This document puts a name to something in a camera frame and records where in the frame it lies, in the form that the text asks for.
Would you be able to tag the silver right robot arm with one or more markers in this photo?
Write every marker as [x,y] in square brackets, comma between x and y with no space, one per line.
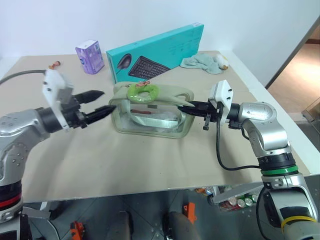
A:
[265,125]

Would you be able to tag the purple tissue pack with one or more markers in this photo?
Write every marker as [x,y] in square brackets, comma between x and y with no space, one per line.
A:
[91,58]

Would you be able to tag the red white drink can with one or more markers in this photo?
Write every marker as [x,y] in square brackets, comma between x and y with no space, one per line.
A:
[231,202]

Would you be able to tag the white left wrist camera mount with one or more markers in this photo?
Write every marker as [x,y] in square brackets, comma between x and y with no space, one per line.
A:
[51,92]

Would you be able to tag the orange plastic part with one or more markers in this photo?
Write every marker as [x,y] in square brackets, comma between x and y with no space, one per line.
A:
[76,228]
[189,211]

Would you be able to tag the small orange figurine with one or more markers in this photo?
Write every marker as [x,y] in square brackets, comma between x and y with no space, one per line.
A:
[56,64]

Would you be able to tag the green clear zip pouch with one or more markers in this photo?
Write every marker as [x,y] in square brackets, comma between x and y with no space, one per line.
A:
[150,131]

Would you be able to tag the light green towel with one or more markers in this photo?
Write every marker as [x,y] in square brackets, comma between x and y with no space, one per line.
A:
[205,62]

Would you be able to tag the green drink can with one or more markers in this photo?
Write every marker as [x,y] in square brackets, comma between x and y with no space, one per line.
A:
[249,200]
[241,202]

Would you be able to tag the teal keyboard mouse box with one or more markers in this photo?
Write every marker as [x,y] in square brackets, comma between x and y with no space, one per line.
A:
[155,47]

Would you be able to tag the white plush toy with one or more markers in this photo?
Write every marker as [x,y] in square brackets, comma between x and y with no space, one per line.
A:
[221,60]

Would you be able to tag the grey metal bracket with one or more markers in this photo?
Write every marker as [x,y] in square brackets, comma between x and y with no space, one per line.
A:
[237,192]
[37,213]

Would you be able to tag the thin red item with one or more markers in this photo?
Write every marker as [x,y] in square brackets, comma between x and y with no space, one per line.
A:
[142,112]

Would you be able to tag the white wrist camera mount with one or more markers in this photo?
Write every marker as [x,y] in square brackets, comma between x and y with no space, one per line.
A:
[222,92]
[51,92]

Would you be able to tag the dark rounded shape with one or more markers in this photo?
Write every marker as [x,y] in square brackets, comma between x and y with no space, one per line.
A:
[177,225]
[122,225]

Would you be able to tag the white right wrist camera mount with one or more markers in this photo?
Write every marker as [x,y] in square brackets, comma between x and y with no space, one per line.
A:
[222,92]

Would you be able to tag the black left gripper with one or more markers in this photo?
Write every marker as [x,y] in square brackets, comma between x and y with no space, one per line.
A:
[72,115]

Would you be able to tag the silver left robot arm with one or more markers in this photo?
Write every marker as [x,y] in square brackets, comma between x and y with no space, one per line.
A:
[15,130]

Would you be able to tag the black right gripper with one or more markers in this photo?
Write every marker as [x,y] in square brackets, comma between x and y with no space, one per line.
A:
[215,113]

